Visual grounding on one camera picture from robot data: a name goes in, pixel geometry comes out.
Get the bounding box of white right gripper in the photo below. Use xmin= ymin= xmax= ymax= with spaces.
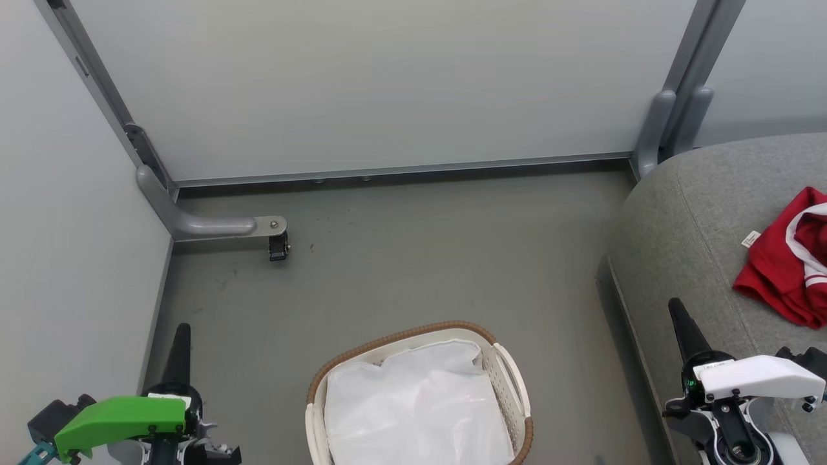
xmin=667 ymin=298 xmax=827 ymax=409

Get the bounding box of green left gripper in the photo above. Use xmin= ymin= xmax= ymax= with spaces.
xmin=54 ymin=323 xmax=205 ymax=460

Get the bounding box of red garment with white trim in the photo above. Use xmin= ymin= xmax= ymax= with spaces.
xmin=733 ymin=186 xmax=827 ymax=329

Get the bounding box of white laundry basket brown rim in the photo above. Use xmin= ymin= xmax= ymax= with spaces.
xmin=305 ymin=320 xmax=534 ymax=465

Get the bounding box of grey fabric sofa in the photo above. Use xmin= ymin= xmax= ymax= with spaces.
xmin=596 ymin=132 xmax=827 ymax=465

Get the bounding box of grey partition foot with plate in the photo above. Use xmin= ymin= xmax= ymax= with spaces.
xmin=135 ymin=164 xmax=288 ymax=243

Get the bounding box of white plastic bag liner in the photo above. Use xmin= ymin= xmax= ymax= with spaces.
xmin=324 ymin=339 xmax=516 ymax=465

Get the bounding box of grey partition double post foot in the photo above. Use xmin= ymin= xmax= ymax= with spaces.
xmin=632 ymin=86 xmax=715 ymax=180

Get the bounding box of grey partition bottom rail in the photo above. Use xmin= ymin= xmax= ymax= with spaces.
xmin=173 ymin=152 xmax=635 ymax=189

